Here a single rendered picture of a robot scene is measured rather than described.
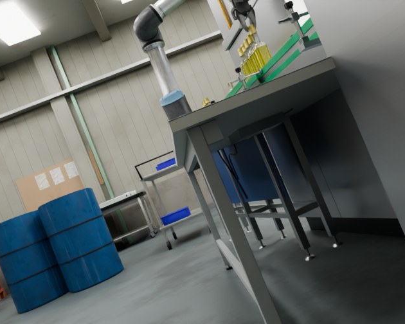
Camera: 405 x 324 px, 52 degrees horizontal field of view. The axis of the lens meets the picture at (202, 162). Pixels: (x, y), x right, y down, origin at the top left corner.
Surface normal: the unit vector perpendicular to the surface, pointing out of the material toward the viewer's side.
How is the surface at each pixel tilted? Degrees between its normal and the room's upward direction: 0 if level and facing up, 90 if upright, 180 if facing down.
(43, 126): 90
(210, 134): 90
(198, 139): 90
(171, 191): 90
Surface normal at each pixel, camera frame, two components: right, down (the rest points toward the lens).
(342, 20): -0.91, 0.36
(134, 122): 0.05, -0.07
